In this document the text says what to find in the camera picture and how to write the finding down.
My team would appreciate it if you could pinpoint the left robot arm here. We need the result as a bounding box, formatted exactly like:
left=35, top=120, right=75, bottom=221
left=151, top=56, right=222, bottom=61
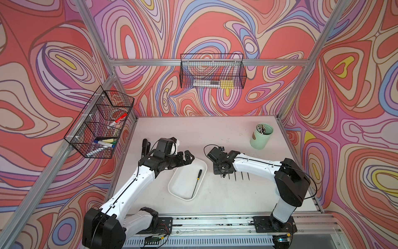
left=82, top=138, right=195, bottom=249

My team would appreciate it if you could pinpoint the yellow item in basket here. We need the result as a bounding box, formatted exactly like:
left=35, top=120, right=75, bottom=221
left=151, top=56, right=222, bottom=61
left=220, top=80, right=235, bottom=89

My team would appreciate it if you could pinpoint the back black wire basket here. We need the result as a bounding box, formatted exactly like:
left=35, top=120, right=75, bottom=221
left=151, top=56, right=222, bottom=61
left=179, top=52, right=247, bottom=89

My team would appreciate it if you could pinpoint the red marker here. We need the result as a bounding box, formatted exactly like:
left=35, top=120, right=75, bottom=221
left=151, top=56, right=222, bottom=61
left=109, top=113, right=127, bottom=127

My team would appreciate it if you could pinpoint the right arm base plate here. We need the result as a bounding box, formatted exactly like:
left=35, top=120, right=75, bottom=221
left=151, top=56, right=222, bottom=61
left=250, top=215, right=297, bottom=234

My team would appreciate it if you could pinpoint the white plastic storage tray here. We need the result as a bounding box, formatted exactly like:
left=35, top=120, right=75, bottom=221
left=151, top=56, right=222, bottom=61
left=167, top=158, right=208, bottom=201

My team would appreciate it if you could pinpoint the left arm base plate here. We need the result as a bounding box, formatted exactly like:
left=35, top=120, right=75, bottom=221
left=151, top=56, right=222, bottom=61
left=131, top=207, right=173, bottom=235

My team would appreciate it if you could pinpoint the green pen cup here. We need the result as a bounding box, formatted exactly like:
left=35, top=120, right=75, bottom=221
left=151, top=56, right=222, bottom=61
left=250, top=123, right=274, bottom=150

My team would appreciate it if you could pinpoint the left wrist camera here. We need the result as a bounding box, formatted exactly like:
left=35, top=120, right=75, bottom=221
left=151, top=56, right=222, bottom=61
left=155, top=137, right=180, bottom=155

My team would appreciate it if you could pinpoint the black stapler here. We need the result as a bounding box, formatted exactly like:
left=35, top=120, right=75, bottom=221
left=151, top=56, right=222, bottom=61
left=141, top=139, right=151, bottom=158

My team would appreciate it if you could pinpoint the blue marker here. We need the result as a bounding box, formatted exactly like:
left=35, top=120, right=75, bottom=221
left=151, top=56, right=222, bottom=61
left=93, top=140, right=115, bottom=148

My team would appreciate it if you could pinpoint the left black wire basket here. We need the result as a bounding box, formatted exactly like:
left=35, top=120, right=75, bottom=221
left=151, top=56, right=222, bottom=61
left=64, top=86, right=135, bottom=159

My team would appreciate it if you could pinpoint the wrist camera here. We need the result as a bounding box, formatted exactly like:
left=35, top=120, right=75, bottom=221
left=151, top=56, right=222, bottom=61
left=155, top=137, right=180, bottom=155
left=206, top=146, right=228, bottom=164

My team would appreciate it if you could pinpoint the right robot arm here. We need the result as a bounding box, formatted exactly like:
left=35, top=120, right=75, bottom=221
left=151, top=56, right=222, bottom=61
left=205, top=147, right=312, bottom=233

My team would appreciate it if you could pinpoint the aluminium mounting rail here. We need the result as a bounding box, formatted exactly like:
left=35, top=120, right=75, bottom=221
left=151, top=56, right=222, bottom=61
left=121, top=213, right=348, bottom=249

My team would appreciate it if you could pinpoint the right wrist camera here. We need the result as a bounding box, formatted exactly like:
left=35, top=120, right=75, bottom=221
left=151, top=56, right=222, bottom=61
left=206, top=146, right=228, bottom=164

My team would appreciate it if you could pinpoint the black wire basket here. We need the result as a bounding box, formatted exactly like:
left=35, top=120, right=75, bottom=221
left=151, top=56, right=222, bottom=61
left=64, top=86, right=135, bottom=159
left=179, top=52, right=247, bottom=89

